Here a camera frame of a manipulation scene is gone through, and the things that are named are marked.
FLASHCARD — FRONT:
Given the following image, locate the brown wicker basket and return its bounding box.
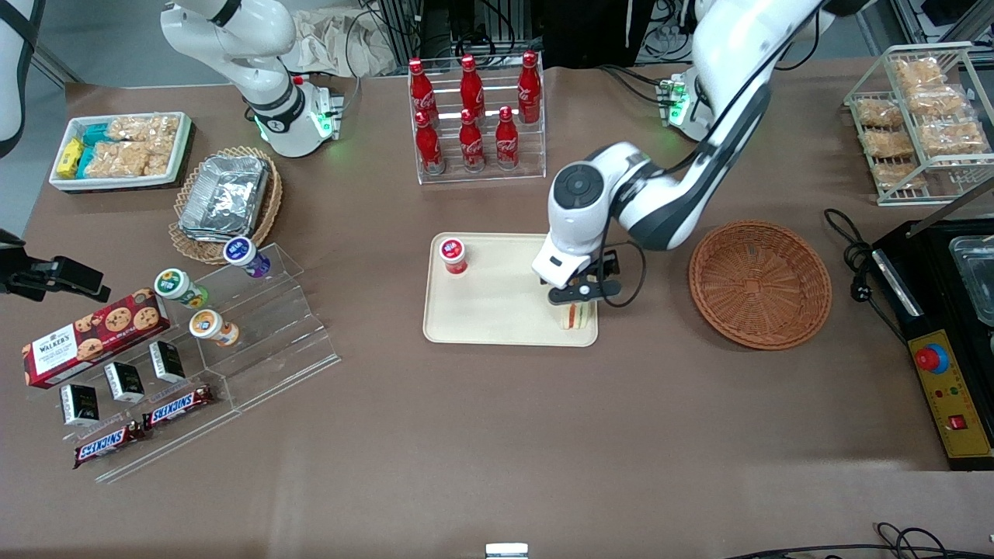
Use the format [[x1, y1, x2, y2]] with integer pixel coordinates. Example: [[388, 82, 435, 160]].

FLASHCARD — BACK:
[[688, 220, 833, 351]]

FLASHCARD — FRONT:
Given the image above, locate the clear bag of crackers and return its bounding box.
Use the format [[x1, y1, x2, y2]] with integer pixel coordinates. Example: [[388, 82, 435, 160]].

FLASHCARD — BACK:
[[889, 58, 948, 90], [862, 128, 916, 158], [907, 85, 968, 117], [854, 97, 905, 129], [874, 161, 929, 191], [107, 115, 181, 144], [85, 141, 152, 178], [148, 140, 181, 175], [919, 120, 989, 156]]

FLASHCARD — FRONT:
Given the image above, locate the small black white box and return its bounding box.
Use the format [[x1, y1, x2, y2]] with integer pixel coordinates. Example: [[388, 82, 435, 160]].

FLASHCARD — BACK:
[[103, 362, 146, 403], [60, 384, 100, 426], [149, 340, 187, 384]]

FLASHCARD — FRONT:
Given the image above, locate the cream plastic tray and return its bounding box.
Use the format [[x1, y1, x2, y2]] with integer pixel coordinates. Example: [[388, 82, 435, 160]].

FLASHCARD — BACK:
[[422, 233, 600, 348]]

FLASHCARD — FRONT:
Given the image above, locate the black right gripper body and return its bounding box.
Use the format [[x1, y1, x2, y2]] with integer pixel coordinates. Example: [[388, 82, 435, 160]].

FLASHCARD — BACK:
[[0, 229, 32, 300]]

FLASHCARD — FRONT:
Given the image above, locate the black cables bundle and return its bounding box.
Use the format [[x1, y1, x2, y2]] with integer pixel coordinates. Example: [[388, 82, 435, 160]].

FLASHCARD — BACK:
[[722, 522, 994, 559]]

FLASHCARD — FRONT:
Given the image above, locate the light wicker basket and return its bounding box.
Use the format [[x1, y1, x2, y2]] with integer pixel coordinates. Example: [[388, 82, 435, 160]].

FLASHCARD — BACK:
[[169, 145, 283, 266]]

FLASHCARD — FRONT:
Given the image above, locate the black power cable with plug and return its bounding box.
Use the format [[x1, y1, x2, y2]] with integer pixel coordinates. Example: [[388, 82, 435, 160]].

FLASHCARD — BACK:
[[823, 208, 913, 342]]

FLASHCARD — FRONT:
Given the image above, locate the triangle sandwich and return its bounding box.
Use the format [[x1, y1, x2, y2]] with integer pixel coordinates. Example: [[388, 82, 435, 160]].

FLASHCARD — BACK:
[[559, 301, 599, 332]]

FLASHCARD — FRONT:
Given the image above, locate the yellow snack packet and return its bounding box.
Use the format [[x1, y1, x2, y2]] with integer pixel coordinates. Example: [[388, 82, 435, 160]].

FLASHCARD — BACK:
[[56, 138, 85, 178]]

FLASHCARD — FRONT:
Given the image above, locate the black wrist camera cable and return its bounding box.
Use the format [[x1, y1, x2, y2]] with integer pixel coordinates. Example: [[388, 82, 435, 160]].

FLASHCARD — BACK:
[[598, 239, 647, 309]]

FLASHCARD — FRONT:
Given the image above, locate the white rectangular snack bin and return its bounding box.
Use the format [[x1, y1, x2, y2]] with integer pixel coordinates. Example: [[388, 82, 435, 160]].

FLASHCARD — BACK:
[[48, 111, 193, 192]]

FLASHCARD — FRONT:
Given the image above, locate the red gum bottle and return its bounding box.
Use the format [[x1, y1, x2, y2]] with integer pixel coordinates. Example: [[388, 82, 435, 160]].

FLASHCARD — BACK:
[[439, 237, 469, 276]]

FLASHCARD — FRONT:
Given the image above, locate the red cola bottle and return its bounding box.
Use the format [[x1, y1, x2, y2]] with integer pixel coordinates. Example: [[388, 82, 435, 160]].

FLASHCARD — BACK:
[[460, 54, 486, 117], [459, 109, 486, 172], [408, 58, 437, 125], [495, 106, 520, 170], [415, 111, 445, 175], [518, 50, 542, 125]]

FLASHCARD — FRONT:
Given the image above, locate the clear acrylic tiered shelf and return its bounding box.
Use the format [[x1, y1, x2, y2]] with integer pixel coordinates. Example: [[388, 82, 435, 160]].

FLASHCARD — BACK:
[[27, 242, 341, 484]]

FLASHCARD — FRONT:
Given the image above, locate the Snickers chocolate bar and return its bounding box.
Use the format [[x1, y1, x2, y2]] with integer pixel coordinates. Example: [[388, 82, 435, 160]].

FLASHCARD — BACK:
[[142, 386, 214, 429], [74, 422, 146, 469]]

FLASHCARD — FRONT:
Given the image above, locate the stack of foil trays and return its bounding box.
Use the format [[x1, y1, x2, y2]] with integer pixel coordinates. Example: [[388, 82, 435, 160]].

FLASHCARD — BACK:
[[178, 155, 271, 241]]

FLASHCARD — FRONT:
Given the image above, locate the red Walkers cookie box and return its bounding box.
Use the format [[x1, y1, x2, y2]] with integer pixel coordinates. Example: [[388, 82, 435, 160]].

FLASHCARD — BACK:
[[22, 287, 172, 389]]

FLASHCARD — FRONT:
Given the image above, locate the purple gum bottle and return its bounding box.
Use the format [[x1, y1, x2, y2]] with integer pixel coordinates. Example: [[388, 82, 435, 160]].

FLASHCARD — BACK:
[[223, 236, 273, 279]]

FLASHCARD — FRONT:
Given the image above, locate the grey metal rod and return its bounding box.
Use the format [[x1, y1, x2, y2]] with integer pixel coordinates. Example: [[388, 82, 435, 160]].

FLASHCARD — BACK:
[[905, 177, 994, 238]]

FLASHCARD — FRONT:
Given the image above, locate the orange gum bottle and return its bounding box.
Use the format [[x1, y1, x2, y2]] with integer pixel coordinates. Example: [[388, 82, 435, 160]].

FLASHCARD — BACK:
[[189, 309, 240, 347]]

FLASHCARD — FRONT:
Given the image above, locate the clear acrylic bottle rack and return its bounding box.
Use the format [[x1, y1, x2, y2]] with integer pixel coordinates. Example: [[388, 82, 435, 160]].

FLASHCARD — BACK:
[[409, 53, 547, 186]]

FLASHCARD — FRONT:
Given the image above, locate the crumpled beige bag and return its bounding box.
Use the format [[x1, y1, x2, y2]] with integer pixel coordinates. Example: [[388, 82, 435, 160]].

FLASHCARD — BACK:
[[294, 8, 398, 78]]

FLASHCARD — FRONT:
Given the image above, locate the clear plastic container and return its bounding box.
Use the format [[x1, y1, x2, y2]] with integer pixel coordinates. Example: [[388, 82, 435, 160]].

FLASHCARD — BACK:
[[949, 235, 994, 327]]

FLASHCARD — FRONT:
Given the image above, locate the white wire rack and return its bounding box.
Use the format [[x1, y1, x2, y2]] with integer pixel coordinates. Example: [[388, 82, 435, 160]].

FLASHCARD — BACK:
[[844, 41, 994, 207]]

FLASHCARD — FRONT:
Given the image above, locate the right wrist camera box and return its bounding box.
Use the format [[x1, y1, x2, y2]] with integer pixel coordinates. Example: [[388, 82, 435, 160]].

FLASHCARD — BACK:
[[30, 259, 111, 304]]

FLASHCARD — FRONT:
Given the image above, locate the green gum bottle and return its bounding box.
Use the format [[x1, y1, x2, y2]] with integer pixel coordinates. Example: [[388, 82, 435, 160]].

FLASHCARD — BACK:
[[154, 268, 209, 309]]

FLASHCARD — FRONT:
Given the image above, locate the black machine, yellow panel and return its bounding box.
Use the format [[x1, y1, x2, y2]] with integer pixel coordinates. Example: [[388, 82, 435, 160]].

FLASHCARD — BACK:
[[870, 217, 994, 472]]

